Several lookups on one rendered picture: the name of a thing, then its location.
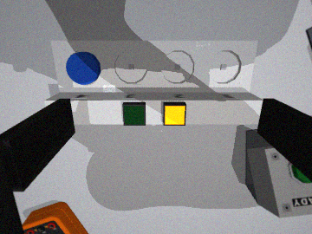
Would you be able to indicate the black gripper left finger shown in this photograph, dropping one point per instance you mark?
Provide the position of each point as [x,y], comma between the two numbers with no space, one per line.
[25,150]

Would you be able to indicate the orange pocket multimeter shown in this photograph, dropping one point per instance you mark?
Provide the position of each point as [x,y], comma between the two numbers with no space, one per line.
[57,218]

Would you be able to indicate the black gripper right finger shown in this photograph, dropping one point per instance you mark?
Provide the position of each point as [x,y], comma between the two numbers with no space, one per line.
[289,131]

